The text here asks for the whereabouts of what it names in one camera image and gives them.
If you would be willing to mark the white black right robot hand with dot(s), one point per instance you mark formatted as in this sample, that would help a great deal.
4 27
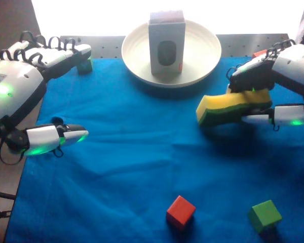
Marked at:
15 86

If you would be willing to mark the grey mouse box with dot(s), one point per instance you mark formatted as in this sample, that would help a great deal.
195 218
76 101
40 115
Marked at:
167 33

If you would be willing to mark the white round bowl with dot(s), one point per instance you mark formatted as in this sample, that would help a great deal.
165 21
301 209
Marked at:
136 58

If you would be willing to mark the yellow green sponge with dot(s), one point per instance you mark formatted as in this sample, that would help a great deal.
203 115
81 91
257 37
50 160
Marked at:
218 106

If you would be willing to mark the green wooden block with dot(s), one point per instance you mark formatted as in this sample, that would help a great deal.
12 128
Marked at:
264 215

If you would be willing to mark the blue table cloth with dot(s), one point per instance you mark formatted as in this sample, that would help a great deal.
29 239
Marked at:
131 152

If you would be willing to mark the orange wooden block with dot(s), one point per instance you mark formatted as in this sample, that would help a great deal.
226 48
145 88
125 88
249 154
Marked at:
259 54

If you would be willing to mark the teal wooden block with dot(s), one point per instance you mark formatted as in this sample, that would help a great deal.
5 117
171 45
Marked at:
84 67

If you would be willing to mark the red wooden block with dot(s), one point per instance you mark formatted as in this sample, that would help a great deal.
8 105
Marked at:
180 210

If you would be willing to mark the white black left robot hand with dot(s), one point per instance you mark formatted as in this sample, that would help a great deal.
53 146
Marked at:
291 65

